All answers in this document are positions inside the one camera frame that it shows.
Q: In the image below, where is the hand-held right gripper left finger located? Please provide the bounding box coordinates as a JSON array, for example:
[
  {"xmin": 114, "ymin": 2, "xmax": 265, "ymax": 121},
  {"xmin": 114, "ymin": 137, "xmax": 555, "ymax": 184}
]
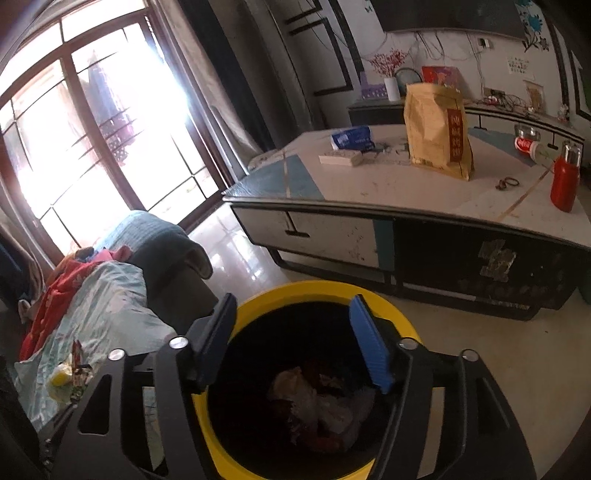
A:
[{"xmin": 41, "ymin": 292, "xmax": 238, "ymax": 480}]

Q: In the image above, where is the black flat television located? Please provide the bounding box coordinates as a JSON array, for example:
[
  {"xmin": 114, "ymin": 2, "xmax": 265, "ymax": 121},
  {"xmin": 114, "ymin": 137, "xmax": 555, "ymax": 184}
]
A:
[{"xmin": 369, "ymin": 0, "xmax": 527, "ymax": 38}]

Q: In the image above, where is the white plastic bag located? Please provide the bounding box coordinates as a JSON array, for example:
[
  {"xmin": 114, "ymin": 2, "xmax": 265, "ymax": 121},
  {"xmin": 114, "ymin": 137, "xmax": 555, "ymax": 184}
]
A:
[{"xmin": 270, "ymin": 367, "xmax": 377, "ymax": 446}]

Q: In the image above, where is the purple box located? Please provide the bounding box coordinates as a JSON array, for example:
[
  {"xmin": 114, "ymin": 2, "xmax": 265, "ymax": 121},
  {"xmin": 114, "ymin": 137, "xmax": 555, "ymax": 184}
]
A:
[{"xmin": 359, "ymin": 69, "xmax": 389, "ymax": 100}]

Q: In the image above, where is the blue tissue packet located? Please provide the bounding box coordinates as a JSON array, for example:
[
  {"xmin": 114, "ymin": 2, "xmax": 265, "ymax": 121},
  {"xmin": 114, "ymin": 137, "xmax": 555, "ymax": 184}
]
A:
[{"xmin": 330, "ymin": 126, "xmax": 374, "ymax": 152}]

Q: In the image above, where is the white vase with red flowers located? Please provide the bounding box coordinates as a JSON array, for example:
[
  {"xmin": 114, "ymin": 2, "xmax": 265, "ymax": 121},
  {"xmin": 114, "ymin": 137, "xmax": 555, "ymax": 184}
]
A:
[{"xmin": 369, "ymin": 48, "xmax": 410, "ymax": 102}]

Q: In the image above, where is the blue quilted bed cover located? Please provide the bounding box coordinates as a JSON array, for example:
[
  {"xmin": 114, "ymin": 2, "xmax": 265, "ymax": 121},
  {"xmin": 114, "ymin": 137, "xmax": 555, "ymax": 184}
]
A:
[{"xmin": 99, "ymin": 210, "xmax": 214, "ymax": 278}]

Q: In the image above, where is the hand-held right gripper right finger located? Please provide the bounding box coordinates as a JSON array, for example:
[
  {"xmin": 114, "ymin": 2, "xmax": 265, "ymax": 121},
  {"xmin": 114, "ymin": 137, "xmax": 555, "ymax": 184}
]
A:
[{"xmin": 348, "ymin": 295, "xmax": 539, "ymax": 480}]

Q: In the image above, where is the yellow paper bag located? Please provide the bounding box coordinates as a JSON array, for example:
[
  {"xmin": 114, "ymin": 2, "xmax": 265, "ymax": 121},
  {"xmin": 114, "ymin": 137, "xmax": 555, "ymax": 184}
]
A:
[{"xmin": 404, "ymin": 83, "xmax": 475, "ymax": 182}]

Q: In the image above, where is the cartoon cat printed bed sheet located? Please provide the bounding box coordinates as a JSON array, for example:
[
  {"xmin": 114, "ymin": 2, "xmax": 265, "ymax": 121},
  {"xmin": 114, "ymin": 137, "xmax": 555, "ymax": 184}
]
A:
[{"xmin": 14, "ymin": 261, "xmax": 179, "ymax": 416}]

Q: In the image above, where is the flat white box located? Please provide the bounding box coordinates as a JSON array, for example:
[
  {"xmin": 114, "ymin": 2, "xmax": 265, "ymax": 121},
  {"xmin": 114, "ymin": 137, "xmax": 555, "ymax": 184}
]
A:
[{"xmin": 318, "ymin": 150, "xmax": 366, "ymax": 168}]

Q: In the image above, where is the coffee table with dark side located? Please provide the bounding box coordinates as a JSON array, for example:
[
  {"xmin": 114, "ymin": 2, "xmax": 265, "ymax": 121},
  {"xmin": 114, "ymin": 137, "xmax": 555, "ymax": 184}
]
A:
[{"xmin": 223, "ymin": 124, "xmax": 591, "ymax": 322}]

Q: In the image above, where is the red label can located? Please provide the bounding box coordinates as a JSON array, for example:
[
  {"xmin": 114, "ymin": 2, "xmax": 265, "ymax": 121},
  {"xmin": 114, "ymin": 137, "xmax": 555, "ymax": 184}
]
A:
[{"xmin": 514, "ymin": 136, "xmax": 561, "ymax": 167}]

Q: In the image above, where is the colourful snack wrapper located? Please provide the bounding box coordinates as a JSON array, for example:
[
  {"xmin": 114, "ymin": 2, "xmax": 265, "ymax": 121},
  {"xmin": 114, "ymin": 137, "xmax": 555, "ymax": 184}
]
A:
[{"xmin": 68, "ymin": 340, "xmax": 94, "ymax": 400}]

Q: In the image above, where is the red thermos bottle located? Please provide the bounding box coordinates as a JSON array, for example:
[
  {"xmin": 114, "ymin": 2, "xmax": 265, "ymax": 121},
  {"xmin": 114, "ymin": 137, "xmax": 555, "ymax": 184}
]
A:
[{"xmin": 549, "ymin": 143, "xmax": 583, "ymax": 213}]

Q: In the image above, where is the arched brown frame window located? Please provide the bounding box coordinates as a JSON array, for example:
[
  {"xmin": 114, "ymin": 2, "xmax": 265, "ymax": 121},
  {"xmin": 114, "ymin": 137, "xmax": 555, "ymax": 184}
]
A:
[{"xmin": 0, "ymin": 0, "xmax": 228, "ymax": 260}]

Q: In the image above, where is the yellow crumpled wrapper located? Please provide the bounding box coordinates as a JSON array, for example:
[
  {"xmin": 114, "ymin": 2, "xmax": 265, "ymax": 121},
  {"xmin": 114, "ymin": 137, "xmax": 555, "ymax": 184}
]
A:
[{"xmin": 48, "ymin": 364, "xmax": 72, "ymax": 391}]

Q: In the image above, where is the blue flower wall decal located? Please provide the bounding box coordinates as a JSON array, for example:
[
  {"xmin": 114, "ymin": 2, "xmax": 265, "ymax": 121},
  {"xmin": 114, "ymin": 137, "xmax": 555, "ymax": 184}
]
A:
[{"xmin": 514, "ymin": 0, "xmax": 556, "ymax": 52}]

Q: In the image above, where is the red printed blanket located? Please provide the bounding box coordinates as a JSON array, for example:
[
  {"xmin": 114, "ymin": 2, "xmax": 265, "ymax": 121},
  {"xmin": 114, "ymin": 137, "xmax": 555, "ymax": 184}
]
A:
[{"xmin": 21, "ymin": 256, "xmax": 95, "ymax": 363}]

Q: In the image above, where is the black bin with yellow rim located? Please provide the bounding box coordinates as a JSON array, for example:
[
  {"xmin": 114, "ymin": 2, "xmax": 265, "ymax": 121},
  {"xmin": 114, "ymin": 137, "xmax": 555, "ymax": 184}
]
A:
[{"xmin": 191, "ymin": 279, "xmax": 446, "ymax": 480}]

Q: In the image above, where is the grey brown curtain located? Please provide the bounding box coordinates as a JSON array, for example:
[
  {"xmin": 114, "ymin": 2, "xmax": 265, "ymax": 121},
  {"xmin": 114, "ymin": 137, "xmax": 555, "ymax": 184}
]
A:
[{"xmin": 152, "ymin": 0, "xmax": 279, "ymax": 155}]

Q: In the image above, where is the red printed box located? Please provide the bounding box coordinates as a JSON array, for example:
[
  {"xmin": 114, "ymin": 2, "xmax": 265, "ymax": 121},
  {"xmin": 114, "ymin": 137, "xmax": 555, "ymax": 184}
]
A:
[{"xmin": 422, "ymin": 66, "xmax": 462, "ymax": 86}]

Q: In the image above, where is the pink cloth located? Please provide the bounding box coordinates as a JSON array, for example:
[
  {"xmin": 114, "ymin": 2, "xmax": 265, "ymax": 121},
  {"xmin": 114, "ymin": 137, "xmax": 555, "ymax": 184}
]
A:
[{"xmin": 93, "ymin": 244, "xmax": 136, "ymax": 265}]

